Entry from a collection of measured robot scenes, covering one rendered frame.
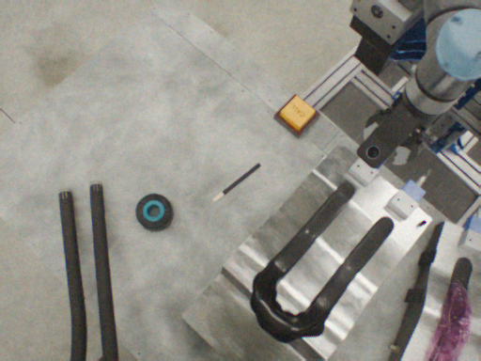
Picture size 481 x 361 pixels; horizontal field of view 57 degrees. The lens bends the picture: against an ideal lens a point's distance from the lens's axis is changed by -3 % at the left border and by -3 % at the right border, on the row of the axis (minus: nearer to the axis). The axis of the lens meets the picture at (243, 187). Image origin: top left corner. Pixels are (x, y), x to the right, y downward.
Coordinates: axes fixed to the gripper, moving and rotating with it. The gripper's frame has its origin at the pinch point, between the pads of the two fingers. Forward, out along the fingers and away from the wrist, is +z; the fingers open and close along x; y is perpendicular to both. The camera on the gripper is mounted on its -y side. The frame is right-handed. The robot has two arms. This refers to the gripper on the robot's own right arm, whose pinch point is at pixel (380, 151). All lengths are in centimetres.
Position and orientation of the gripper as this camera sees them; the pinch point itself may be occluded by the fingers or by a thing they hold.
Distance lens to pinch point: 89.9
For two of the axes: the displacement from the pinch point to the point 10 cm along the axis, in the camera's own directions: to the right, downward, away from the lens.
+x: -7.4, -6.5, 1.8
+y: 6.7, -7.0, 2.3
